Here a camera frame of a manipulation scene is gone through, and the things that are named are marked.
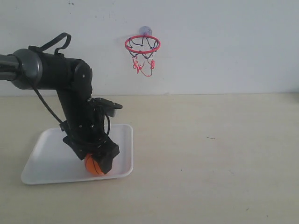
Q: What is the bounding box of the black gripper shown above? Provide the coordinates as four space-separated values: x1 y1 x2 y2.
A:
61 97 120 174

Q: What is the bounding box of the small orange basketball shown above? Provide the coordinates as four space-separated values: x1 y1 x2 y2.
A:
84 154 105 175

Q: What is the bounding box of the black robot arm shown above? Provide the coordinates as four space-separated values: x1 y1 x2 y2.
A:
0 47 123 174

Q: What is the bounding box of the red mini basketball hoop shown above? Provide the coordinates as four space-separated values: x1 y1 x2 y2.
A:
124 35 161 77

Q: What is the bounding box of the white plastic tray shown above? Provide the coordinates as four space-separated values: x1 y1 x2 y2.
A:
21 124 134 185

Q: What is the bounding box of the clear suction cup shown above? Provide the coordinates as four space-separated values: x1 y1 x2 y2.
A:
139 26 152 36

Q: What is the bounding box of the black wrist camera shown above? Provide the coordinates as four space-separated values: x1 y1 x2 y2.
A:
93 98 123 117

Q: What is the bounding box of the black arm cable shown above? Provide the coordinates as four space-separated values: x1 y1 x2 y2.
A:
22 32 72 126

